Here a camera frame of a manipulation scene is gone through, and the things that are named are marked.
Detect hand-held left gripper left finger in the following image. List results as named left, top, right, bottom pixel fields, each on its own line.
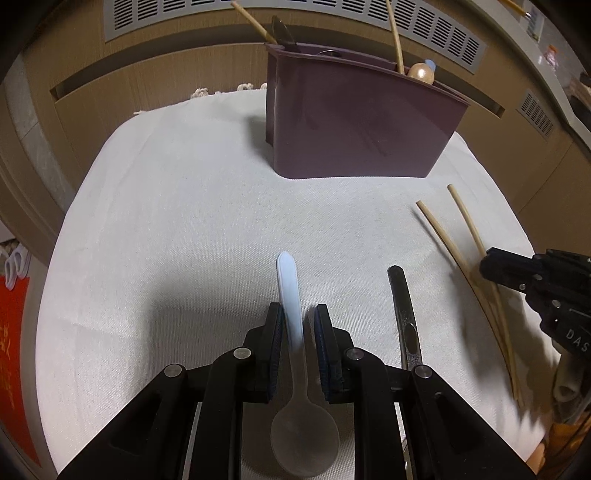
left=58, top=302, right=284, bottom=480

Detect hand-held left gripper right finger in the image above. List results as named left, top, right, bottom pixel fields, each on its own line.
left=314, top=304, right=529, bottom=480

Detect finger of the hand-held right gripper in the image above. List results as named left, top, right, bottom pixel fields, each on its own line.
left=479, top=247, right=543, bottom=292

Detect wooden chopstick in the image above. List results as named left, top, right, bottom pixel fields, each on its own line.
left=447, top=185, right=522, bottom=402
left=231, top=1, right=279, bottom=45
left=387, top=0, right=406, bottom=75
left=416, top=200, right=522, bottom=407

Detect white plastic spoon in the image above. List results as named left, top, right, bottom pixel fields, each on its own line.
left=270, top=251, right=340, bottom=478

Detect black handled metal utensil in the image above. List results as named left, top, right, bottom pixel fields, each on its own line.
left=387, top=264, right=424, bottom=371

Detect purple plastic utensil holder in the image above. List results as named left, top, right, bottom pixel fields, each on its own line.
left=264, top=41, right=471, bottom=180

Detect wooden spoon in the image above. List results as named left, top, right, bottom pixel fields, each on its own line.
left=406, top=62, right=437, bottom=86

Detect person's right hand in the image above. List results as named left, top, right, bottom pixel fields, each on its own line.
left=551, top=353, right=591, bottom=425

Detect small grey vent grille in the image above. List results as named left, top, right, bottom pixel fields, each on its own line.
left=516, top=90, right=557, bottom=139

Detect grey kitchen countertop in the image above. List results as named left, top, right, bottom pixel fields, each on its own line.
left=499, top=0, right=591, bottom=153

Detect red doormat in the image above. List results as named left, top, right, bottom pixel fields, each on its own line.
left=0, top=274, right=40, bottom=467

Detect white slippers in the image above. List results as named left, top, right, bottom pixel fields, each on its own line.
left=0, top=240, right=31, bottom=284

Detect wooden kitchen cabinet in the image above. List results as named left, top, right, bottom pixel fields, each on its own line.
left=18, top=0, right=591, bottom=259

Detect long grey vent grille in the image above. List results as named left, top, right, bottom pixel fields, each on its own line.
left=102, top=0, right=488, bottom=75

